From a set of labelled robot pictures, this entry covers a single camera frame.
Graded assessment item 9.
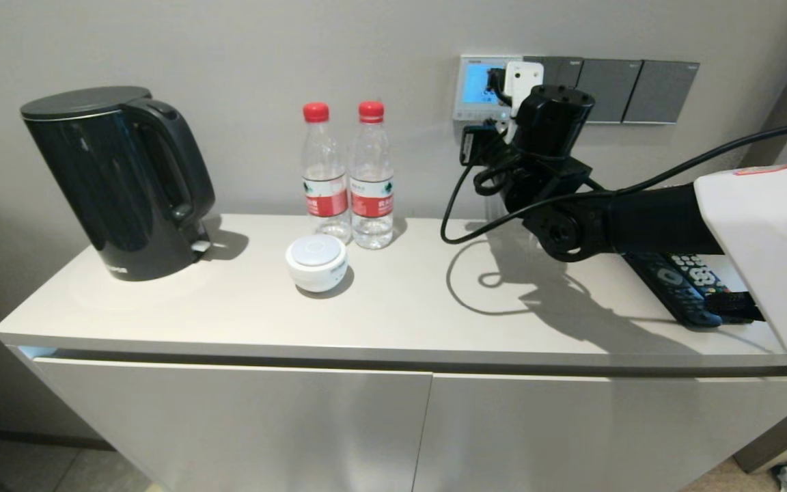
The red-capped water bottle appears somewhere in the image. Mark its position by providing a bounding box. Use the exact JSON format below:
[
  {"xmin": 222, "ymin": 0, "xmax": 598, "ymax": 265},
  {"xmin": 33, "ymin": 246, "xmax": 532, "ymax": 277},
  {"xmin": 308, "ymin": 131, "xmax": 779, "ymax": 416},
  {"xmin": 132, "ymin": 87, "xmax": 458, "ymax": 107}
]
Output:
[
  {"xmin": 300, "ymin": 102, "xmax": 353, "ymax": 245},
  {"xmin": 348, "ymin": 100, "xmax": 396, "ymax": 250}
]

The wall thermostat blue display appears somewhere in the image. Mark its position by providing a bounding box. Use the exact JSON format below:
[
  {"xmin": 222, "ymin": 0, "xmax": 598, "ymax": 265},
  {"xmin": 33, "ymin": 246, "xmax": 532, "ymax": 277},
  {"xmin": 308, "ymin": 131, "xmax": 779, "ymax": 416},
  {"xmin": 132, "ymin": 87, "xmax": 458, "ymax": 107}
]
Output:
[{"xmin": 453, "ymin": 55, "xmax": 524, "ymax": 123}]

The black electric kettle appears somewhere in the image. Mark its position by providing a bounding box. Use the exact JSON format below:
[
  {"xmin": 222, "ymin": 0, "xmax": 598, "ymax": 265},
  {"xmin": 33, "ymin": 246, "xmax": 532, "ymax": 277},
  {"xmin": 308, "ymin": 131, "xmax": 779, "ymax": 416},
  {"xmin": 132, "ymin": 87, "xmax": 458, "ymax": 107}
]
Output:
[{"xmin": 20, "ymin": 85, "xmax": 217, "ymax": 282}]

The grey three-rocker switch panel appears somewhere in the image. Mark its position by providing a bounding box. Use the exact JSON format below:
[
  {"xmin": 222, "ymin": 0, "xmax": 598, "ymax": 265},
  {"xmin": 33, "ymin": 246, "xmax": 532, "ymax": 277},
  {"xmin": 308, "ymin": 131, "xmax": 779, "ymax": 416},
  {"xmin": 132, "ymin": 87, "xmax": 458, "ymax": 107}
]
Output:
[{"xmin": 523, "ymin": 56, "xmax": 584, "ymax": 125}]

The black remote control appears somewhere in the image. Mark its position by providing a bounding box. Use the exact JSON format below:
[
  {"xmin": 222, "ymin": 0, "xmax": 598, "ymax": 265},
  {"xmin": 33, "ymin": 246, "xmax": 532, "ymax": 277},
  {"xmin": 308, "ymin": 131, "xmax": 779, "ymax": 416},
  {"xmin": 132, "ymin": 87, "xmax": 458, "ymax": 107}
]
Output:
[
  {"xmin": 622, "ymin": 251, "xmax": 723, "ymax": 329},
  {"xmin": 667, "ymin": 253, "xmax": 734, "ymax": 299}
]

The dark brown baseboard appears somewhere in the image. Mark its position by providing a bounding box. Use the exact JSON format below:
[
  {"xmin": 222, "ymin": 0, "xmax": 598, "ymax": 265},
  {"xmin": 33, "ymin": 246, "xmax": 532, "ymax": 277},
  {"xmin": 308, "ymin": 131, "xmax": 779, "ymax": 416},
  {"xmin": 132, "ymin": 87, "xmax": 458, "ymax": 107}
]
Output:
[{"xmin": 0, "ymin": 425, "xmax": 118, "ymax": 452}]

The white round puck device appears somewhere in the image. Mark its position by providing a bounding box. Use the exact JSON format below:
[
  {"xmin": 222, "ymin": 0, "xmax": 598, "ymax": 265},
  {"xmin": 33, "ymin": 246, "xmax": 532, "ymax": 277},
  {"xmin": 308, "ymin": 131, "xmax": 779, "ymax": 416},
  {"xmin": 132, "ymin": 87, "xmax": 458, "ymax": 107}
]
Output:
[{"xmin": 285, "ymin": 234, "xmax": 349, "ymax": 294}]

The grey sideboard cabinet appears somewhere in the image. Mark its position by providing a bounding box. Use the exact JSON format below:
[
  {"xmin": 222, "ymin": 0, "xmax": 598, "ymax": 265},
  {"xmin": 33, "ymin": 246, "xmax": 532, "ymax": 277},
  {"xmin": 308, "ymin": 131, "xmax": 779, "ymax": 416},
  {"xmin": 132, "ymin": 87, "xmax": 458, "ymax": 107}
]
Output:
[{"xmin": 0, "ymin": 214, "xmax": 787, "ymax": 492}]

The grey cabinet door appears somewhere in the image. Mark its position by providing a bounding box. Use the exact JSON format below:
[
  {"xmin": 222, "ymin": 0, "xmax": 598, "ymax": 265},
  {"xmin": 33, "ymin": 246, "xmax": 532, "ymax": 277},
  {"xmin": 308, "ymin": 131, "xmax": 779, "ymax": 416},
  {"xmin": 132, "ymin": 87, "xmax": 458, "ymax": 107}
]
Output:
[
  {"xmin": 33, "ymin": 357, "xmax": 433, "ymax": 492},
  {"xmin": 413, "ymin": 372, "xmax": 787, "ymax": 492}
]

